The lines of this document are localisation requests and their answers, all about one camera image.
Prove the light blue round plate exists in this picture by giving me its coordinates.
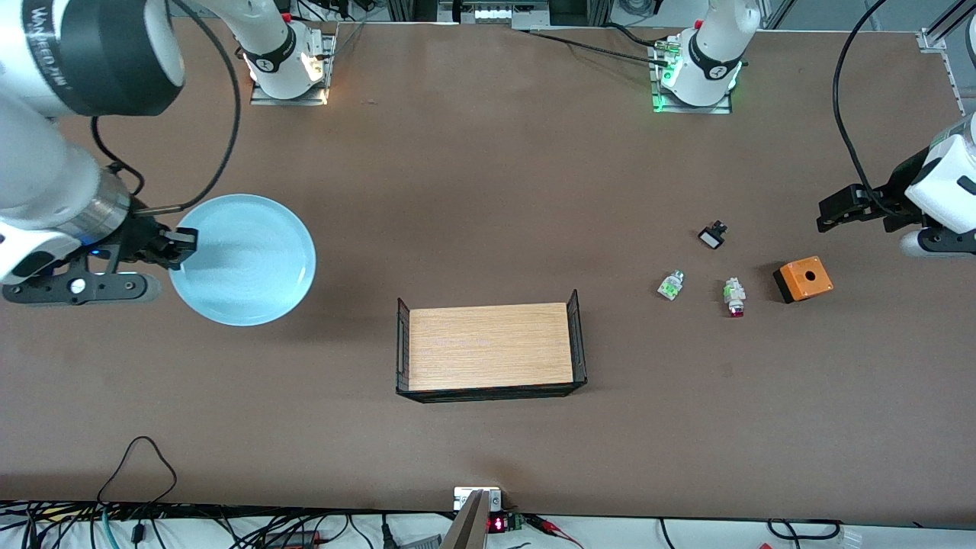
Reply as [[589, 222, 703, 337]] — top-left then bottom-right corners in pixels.
[[168, 194, 316, 327]]

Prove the grey aluminium bar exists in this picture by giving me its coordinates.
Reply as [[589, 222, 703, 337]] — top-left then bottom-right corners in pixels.
[[442, 490, 490, 549]]

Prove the red clip lead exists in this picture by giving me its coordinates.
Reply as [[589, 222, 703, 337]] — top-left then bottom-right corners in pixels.
[[526, 515, 584, 549]]

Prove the orange button enclosure box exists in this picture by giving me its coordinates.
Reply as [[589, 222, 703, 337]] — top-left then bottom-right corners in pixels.
[[772, 256, 834, 304]]

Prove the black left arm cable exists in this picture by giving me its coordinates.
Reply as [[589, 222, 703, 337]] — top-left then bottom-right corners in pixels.
[[833, 0, 894, 218]]

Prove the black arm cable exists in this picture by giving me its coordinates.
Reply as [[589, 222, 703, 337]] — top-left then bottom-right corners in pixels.
[[90, 0, 242, 216], [833, 0, 894, 218]]

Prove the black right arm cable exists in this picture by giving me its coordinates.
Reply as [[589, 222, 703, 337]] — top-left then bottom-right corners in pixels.
[[90, 0, 242, 216]]

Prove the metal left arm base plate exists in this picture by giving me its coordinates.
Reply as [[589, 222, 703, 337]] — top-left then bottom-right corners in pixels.
[[648, 42, 734, 115]]

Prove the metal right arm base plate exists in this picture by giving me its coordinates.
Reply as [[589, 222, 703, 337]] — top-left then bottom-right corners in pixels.
[[250, 30, 338, 106]]

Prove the aluminium frame profile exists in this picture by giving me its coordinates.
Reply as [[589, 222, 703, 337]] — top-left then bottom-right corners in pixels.
[[917, 0, 976, 149]]

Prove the thin black cable loop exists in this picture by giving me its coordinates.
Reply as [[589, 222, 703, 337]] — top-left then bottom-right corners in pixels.
[[97, 436, 178, 504]]

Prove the black coiled cable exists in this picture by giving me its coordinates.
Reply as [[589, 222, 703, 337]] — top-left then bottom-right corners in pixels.
[[766, 518, 843, 541]]

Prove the black cable across table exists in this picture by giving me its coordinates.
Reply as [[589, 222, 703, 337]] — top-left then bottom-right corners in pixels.
[[526, 23, 672, 66]]

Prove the black wire basket wooden bottom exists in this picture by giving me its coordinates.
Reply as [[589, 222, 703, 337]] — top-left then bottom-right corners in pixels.
[[395, 289, 589, 403]]

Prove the small metal bracket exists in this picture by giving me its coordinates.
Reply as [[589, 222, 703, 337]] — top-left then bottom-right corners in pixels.
[[454, 486, 502, 512]]

